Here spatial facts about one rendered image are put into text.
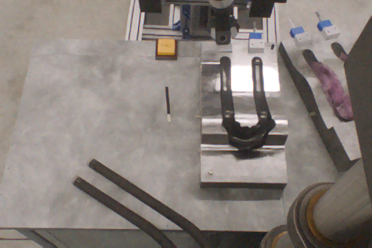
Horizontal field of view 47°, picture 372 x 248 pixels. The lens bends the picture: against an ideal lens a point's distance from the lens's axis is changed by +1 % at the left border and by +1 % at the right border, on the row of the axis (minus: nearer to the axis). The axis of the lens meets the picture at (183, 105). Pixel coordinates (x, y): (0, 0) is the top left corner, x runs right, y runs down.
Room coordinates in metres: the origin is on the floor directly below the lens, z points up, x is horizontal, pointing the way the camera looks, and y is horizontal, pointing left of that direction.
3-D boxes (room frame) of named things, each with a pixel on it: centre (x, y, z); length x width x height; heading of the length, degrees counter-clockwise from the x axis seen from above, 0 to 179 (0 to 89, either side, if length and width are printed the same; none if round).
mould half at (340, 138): (0.73, -0.55, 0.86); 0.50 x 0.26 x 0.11; 16
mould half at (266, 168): (0.65, -0.19, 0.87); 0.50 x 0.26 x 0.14; 179
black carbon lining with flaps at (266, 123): (0.67, -0.20, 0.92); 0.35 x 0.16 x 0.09; 179
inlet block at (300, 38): (0.97, -0.41, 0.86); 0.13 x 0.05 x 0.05; 16
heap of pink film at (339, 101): (0.73, -0.54, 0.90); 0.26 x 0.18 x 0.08; 16
